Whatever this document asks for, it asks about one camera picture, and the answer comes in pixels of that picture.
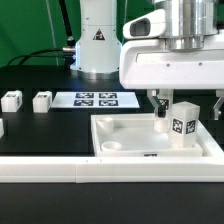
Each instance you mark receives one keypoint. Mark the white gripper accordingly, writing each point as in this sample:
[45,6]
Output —
[173,48]

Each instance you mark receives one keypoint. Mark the white square table top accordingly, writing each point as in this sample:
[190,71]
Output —
[133,135]

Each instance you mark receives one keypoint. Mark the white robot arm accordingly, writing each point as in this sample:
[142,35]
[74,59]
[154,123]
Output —
[98,51]

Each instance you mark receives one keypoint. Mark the marker plate with tags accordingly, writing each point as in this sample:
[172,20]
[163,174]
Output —
[95,100]

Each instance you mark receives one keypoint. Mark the white block at left edge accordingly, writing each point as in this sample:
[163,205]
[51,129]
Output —
[1,128]

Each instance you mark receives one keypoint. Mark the white L-shaped obstacle fence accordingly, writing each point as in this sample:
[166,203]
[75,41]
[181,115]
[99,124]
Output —
[209,168]

